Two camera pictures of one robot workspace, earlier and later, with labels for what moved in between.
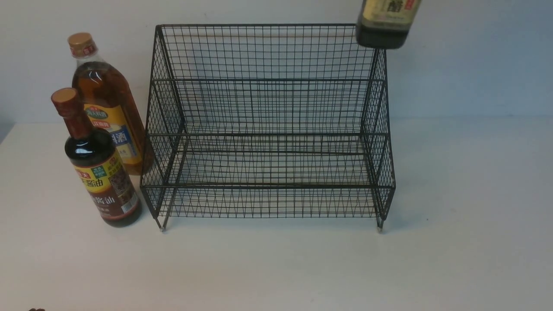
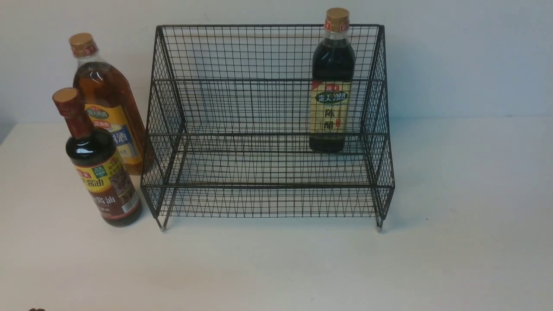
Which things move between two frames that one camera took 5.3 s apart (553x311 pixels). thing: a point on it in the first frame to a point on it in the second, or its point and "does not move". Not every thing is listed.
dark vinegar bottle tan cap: [386, 23] to [334, 67]
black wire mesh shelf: [266, 121] does not move
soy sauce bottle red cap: [96, 165] does not move
